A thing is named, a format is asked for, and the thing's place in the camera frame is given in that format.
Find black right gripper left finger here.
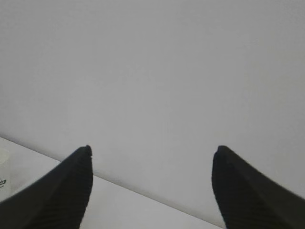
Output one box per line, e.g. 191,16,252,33
0,146,93,229

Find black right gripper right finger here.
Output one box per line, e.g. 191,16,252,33
211,146,305,229

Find white paper cup green logo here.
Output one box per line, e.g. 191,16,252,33
0,148,11,201

